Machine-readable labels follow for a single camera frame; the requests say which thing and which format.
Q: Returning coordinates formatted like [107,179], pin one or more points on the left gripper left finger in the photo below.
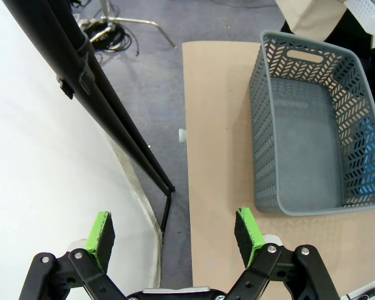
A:
[101,240]

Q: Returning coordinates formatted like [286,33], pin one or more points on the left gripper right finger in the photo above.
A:
[248,237]

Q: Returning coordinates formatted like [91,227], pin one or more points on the grey perforated plastic basket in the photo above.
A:
[306,140]

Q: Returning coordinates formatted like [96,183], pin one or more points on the white backdrop panel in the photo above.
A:
[34,140]

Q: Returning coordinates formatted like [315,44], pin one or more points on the silver light stand legs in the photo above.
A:
[134,20]

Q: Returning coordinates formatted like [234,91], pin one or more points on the person in beige blazer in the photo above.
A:
[306,15]

